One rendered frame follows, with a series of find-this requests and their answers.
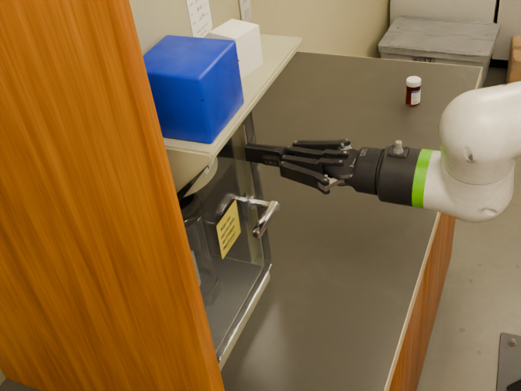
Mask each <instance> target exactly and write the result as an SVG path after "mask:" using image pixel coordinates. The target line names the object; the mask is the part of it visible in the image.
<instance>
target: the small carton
mask: <svg viewBox="0 0 521 391"><path fill-rule="evenodd" d="M209 38H210V39H220V40H234V41H235V42H236V50H237V56H238V60H240V61H239V67H240V77H241V78H243V77H245V76H246V75H248V74H249V73H250V72H252V71H254V70H255V69H257V68H258V67H260V66H261V65H262V64H264V62H263V56H262V49H261V36H260V29H259V25H257V24H253V23H250V22H244V21H240V20H237V19H231V20H229V21H227V22H225V23H223V24H222V25H221V26H218V27H216V28H215V29H213V30H212V31H210V32H209Z"/></svg>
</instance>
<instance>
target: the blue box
mask: <svg viewBox="0 0 521 391"><path fill-rule="evenodd" d="M143 60H144V63H145V67H146V70H147V76H148V79H149V83H150V88H151V91H152V96H153V99H154V105H155V108H156V111H157V117H158V120H159V124H160V129H161V132H162V136H163V137H169V138H174V139H179V140H189V141H194V142H199V143H205V144H211V143H212V142H213V141H214V140H215V139H216V138H217V137H218V135H219V134H220V133H221V132H222V130H223V129H224V128H225V126H226V125H227V124H228V122H229V121H230V120H231V119H232V118H233V117H234V115H235V114H236V113H237V111H238V110H239V109H240V107H241V106H242V105H243V104H244V99H243V89H242V83H241V77H240V67H239V61H240V60H238V56H237V50H236V42H235V41H234V40H220V39H209V38H200V37H190V36H172V35H166V36H165V37H164V38H163V39H162V40H160V41H159V42H158V43H157V44H156V45H154V46H153V47H152V48H151V49H150V50H148V51H147V52H146V53H145V54H144V55H143Z"/></svg>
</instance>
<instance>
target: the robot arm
mask: <svg viewBox="0 0 521 391"><path fill-rule="evenodd" d="M439 138H440V151H434V150H428V149H422V148H415V147H407V146H402V142H401V141H400V140H397V141H396V142H395V144H389V145H388V146H387V147H386V148H385V149H381V148H376V147H362V148H361V149H360V150H356V149H353V148H352V147H351V146H350V139H342V140H295V141H293V142H292V145H291V146H287V147H276V146H268V145H262V144H252V143H247V145H246V146H245V147H244V151H245V157H246V161H249V162H254V163H260V164H264V165H270V166H275V167H279V168H280V174H281V177H284V178H287V179H290V180H292V181H295V182H299V183H302V184H304V185H307V186H310V187H313V188H315V189H318V190H319V191H320V192H321V193H323V194H325V195H328V194H329V193H330V189H331V188H332V187H334V186H336V185H338V186H351V187H353V188H354V190H355V191H356V192H362V193H367V194H372V195H378V198H379V200H380V201H381V202H390V203H394V204H399V205H404V206H413V207H418V208H422V209H430V210H433V211H437V212H440V213H444V214H447V215H449V216H452V217H455V218H457V219H459V220H463V221H465V222H469V223H481V222H485V221H489V220H492V219H494V218H496V217H497V216H498V215H500V214H501V213H502V212H503V211H504V210H505V209H506V208H507V206H508V205H509V203H510V202H511V199H512V195H513V191H514V168H515V159H516V158H517V157H519V156H521V81H517V82H513V83H508V84H504V85H496V86H492V87H487V88H479V89H474V90H470V91H468V92H465V93H462V94H460V95H459V96H458V97H456V98H455V99H453V100H452V101H451V102H450V103H449V104H448V106H447V107H446V108H445V110H444V111H443V114H442V116H441V118H440V123H439Z"/></svg>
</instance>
